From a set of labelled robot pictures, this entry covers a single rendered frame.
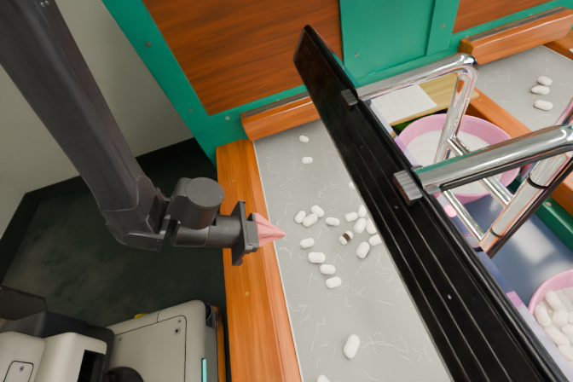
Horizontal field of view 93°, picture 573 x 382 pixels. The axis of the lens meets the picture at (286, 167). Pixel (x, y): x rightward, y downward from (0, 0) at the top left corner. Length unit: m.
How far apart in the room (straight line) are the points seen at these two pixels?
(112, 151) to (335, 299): 0.47
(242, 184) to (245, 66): 0.32
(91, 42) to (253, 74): 1.22
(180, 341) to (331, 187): 0.83
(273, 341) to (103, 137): 0.45
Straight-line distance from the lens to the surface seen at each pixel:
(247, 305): 0.63
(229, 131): 0.88
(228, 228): 0.48
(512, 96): 1.02
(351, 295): 0.62
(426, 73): 0.40
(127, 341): 1.38
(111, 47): 1.85
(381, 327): 0.61
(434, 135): 0.88
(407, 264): 0.29
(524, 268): 0.78
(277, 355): 0.60
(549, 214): 0.82
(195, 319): 1.25
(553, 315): 0.69
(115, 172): 0.39
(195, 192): 0.41
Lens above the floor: 1.34
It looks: 49 degrees down
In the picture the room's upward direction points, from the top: 20 degrees counter-clockwise
